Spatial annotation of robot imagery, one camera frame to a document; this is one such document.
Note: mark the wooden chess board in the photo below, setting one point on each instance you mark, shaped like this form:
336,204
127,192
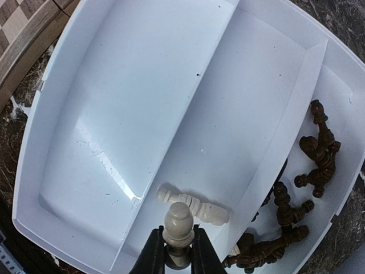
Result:
28,28

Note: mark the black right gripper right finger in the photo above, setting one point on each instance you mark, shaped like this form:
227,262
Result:
204,257

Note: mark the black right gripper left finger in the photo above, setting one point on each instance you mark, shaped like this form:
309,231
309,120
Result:
152,257

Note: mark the white divided plastic tray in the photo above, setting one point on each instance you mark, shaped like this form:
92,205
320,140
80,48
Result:
208,98

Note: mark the pile of white chess pieces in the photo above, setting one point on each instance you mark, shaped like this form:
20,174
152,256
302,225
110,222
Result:
205,212

